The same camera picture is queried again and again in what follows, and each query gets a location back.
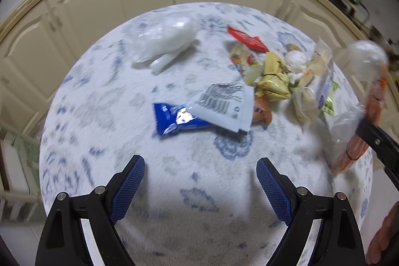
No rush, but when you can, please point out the black power cable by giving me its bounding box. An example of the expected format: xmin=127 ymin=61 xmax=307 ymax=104
xmin=355 ymin=0 xmax=375 ymax=36

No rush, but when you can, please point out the red snack wrapper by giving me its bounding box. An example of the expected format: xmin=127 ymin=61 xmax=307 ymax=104
xmin=227 ymin=26 xmax=269 ymax=52

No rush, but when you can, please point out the person's right hand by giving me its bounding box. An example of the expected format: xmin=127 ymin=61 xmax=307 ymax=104
xmin=365 ymin=207 xmax=399 ymax=266

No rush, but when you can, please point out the yellow orange snack wrapper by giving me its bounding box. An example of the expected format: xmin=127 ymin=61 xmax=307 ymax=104
xmin=230 ymin=44 xmax=261 ymax=75

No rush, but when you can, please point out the orange sausage packet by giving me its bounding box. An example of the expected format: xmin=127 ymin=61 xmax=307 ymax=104
xmin=331 ymin=40 xmax=390 ymax=175

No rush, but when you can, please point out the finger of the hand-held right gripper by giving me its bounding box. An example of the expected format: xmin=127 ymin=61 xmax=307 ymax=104
xmin=356 ymin=117 xmax=399 ymax=187

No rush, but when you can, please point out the white wooden frame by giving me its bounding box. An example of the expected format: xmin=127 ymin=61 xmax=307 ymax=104
xmin=0 ymin=126 xmax=41 ymax=223

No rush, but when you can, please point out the orange brown wrapper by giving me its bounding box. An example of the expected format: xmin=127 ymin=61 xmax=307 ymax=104
xmin=252 ymin=97 xmax=273 ymax=125

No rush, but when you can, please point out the green label wrapper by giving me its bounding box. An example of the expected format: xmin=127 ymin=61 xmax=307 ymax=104
xmin=321 ymin=82 xmax=341 ymax=116

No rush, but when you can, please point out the blue snack wrapper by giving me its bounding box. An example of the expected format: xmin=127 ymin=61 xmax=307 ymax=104
xmin=153 ymin=102 xmax=213 ymax=138

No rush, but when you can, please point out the white barcode wrapper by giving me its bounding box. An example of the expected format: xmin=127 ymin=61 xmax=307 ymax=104
xmin=190 ymin=83 xmax=255 ymax=133

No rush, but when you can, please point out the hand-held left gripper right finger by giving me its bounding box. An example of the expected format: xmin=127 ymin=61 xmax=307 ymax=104
xmin=256 ymin=157 xmax=366 ymax=266

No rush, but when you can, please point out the blue floral tablecloth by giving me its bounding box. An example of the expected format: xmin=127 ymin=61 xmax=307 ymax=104
xmin=39 ymin=2 xmax=375 ymax=266

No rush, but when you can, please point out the clear plastic bag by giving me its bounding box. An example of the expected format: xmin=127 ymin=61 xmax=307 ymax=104
xmin=129 ymin=13 xmax=201 ymax=75

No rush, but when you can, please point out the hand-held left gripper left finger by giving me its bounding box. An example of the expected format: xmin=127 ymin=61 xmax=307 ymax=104
xmin=35 ymin=155 xmax=146 ymax=266

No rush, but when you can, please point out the clear snack packet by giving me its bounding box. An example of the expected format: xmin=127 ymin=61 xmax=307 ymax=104
xmin=293 ymin=38 xmax=335 ymax=129

